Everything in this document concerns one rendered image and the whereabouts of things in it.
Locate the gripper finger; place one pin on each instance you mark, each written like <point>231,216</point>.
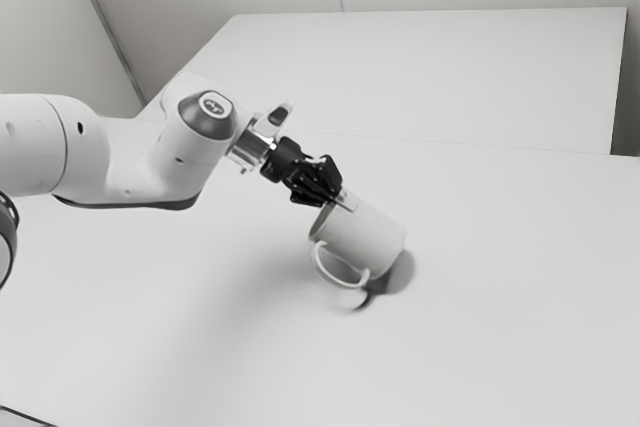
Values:
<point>327,178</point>

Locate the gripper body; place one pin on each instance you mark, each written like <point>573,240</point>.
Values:
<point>289,163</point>

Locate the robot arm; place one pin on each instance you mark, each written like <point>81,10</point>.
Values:
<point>75,152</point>

